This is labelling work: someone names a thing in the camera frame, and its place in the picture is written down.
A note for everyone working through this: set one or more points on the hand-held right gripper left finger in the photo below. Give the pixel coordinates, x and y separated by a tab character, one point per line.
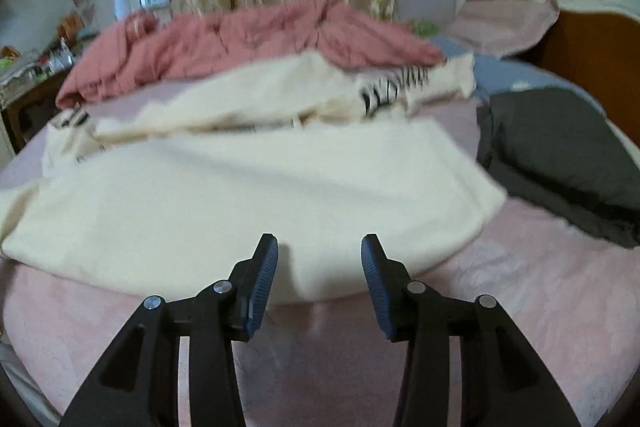
262	282

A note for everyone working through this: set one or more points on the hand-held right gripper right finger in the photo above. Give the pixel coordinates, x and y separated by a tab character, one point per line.
372	282

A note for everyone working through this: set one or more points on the cream zip hoodie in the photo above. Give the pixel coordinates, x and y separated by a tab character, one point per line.
250	197

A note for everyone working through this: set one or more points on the dark grey folded garment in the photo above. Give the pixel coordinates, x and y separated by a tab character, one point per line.
550	147

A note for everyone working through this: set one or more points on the pink checked quilt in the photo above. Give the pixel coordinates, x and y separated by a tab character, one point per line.
225	42

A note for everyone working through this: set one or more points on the blue floral pillow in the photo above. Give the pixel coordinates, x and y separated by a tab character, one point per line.
505	72

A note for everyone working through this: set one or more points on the green patterned cloth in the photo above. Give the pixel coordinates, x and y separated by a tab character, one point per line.
425	27

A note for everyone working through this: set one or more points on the beige pillow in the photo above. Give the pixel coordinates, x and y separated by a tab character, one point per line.
500	24

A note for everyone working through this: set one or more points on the cluttered wooden side table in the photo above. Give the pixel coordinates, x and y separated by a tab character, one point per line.
30	107

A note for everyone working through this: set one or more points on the white and wooden headboard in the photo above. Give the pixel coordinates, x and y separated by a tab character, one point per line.
590	42

